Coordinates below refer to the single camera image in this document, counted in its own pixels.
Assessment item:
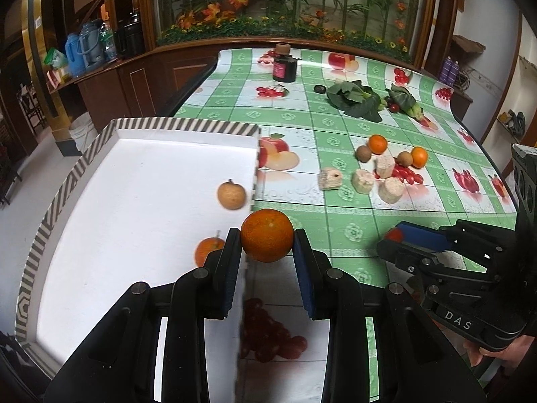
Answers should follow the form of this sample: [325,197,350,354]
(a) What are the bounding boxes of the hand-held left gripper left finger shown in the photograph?
[44,227,245,403]

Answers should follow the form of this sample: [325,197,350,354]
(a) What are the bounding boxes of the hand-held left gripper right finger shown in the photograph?
[292,229,489,403]

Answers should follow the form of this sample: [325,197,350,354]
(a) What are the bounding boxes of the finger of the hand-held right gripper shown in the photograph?
[376,239,496,286]
[396,219,517,267]

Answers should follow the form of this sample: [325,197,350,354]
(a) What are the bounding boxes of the large dark orange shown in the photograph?
[240,209,294,263]

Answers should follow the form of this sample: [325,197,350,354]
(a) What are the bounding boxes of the pale corn cob piece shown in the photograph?
[375,154,396,180]
[379,177,404,203]
[351,170,375,194]
[318,167,342,191]

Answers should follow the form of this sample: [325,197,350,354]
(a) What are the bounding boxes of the tan round longan fruit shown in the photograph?
[217,180,246,210]

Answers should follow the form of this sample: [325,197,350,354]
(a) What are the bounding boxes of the white tray with striped rim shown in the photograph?
[14,118,261,403]

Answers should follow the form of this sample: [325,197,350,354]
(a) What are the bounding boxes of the person's right hand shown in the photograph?
[465,338,537,367]

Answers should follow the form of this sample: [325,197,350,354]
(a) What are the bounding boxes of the leafy green vegetable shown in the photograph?
[386,84,424,120]
[326,80,383,123]

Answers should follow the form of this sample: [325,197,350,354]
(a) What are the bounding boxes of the green checkered fruit-print tablecloth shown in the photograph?
[170,48,519,403]

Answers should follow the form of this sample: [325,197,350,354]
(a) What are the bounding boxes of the purple bottles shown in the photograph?
[440,56,460,87]

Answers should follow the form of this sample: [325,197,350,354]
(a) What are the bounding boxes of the dark bottle with brown cap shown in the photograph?
[272,44,299,83]

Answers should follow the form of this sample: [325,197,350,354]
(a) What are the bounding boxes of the white bucket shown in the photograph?
[69,113,103,156]

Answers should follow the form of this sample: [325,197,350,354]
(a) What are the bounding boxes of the wooden cabinet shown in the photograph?
[54,42,219,156]

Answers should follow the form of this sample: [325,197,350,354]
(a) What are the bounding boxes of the glass case with artificial flowers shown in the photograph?
[147,0,437,63]

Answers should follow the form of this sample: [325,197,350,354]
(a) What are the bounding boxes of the wooden chair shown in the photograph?
[17,84,45,131]

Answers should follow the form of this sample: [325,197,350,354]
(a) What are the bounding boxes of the black kettle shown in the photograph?
[115,12,145,57]

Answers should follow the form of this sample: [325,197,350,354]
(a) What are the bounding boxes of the clear plastic bottle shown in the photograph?
[101,23,118,61]

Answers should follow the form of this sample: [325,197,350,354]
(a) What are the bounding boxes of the blue plastic jug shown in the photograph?
[65,34,87,77]

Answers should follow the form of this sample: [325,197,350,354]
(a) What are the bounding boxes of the blue-grey thermos jug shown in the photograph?
[80,21,105,70]

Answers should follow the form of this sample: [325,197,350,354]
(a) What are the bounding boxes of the green bag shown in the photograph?
[44,48,68,70]

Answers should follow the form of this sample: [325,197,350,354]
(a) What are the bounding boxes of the wooden wall shelf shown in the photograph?
[452,36,485,53]

